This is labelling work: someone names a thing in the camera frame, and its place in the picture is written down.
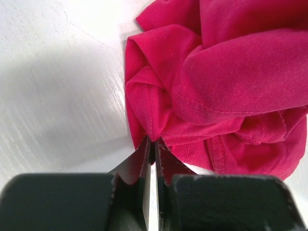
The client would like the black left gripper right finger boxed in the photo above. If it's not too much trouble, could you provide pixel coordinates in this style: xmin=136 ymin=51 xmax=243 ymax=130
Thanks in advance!
xmin=154 ymin=140 xmax=306 ymax=231

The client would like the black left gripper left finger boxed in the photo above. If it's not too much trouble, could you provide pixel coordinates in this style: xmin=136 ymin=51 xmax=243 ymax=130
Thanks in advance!
xmin=0 ymin=137 xmax=151 ymax=231

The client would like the pink t shirt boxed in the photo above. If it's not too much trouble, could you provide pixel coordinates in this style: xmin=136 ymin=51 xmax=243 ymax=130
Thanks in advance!
xmin=125 ymin=0 xmax=308 ymax=180

